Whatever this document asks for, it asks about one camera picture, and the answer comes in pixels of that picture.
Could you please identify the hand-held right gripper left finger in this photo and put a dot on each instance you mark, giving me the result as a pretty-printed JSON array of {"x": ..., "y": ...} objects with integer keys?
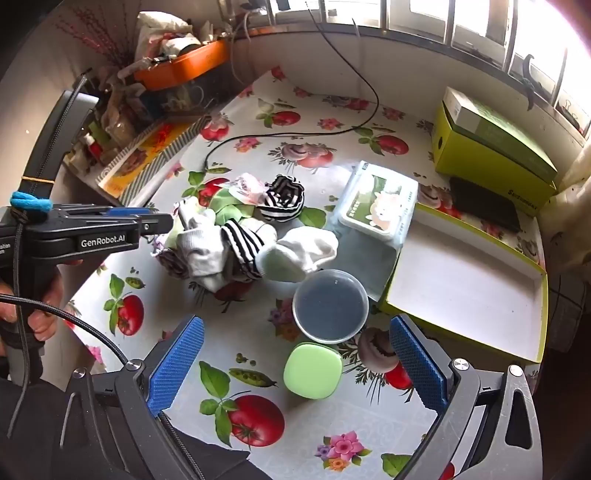
[{"x": 178, "y": 364}]

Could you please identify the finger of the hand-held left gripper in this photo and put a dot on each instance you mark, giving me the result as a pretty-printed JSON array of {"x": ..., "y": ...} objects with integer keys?
[
  {"x": 131, "y": 212},
  {"x": 157, "y": 225}
]

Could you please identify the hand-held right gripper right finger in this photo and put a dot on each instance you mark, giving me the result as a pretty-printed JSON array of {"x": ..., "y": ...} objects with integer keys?
[{"x": 415, "y": 364}]

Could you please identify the yellow-green box lid tray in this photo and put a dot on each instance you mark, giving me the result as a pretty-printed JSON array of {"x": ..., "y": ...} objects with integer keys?
[{"x": 461, "y": 281}]

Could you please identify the black white striped sock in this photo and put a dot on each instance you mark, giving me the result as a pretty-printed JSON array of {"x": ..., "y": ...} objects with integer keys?
[{"x": 281, "y": 196}]

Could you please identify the person's left hand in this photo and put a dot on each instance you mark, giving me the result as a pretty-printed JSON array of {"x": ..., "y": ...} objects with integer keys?
[{"x": 48, "y": 314}]

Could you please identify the purple patterned cloth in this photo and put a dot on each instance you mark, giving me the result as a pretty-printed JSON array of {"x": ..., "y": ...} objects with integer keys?
[{"x": 168, "y": 263}]

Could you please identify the white ribbed sock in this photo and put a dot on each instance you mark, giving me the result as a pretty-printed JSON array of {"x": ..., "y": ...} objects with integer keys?
[{"x": 201, "y": 251}]

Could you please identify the yellow printed flat box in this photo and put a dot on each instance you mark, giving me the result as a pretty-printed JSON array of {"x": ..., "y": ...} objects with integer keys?
[{"x": 147, "y": 157}]

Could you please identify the floral printed tablecloth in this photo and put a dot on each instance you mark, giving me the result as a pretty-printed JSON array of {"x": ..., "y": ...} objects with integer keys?
[{"x": 244, "y": 323}]

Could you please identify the pile of small bottles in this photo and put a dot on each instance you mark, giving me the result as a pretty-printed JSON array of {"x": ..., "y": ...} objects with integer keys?
[{"x": 108, "y": 129}]

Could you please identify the white sock with striped cuff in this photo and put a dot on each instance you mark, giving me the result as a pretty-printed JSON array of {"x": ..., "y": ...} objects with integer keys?
[{"x": 242, "y": 251}]

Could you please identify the pink printed packet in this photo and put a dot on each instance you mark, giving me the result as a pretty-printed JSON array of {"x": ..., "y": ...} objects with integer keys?
[{"x": 247, "y": 189}]

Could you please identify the small green case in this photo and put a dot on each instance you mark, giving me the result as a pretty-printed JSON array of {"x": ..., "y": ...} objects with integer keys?
[{"x": 313, "y": 371}]

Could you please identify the clear round plastic container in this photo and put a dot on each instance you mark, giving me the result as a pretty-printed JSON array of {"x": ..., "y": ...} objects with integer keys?
[{"x": 330, "y": 304}]

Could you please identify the glass jar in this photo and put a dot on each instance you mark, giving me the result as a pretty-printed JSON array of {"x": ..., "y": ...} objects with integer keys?
[{"x": 184, "y": 97}]

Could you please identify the orange plastic basket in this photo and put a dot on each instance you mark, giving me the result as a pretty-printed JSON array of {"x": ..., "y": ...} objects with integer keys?
[{"x": 184, "y": 64}]

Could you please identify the wet wipes pack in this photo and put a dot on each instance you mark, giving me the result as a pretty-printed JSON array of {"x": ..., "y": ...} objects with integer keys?
[{"x": 378, "y": 203}]

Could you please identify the red twig bundle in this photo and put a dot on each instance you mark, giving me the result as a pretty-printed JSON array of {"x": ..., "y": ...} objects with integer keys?
[{"x": 92, "y": 32}]

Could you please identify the white plastic bag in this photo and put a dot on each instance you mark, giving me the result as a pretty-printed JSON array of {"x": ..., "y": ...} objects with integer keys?
[{"x": 157, "y": 27}]

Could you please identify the yellow-green cardboard box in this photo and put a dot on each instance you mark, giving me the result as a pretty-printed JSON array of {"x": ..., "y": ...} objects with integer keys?
[{"x": 489, "y": 166}]

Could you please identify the cream dotted curtain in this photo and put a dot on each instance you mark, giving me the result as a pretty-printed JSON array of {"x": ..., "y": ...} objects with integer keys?
[{"x": 572, "y": 194}]

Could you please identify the green white carton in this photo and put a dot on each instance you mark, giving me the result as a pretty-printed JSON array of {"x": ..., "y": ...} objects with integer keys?
[{"x": 498, "y": 127}]

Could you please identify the black hook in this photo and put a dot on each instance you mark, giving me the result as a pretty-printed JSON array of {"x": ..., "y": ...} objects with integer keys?
[{"x": 528, "y": 83}]

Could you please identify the metal window railing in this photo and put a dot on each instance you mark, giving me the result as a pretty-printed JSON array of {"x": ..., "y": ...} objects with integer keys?
[{"x": 415, "y": 32}]

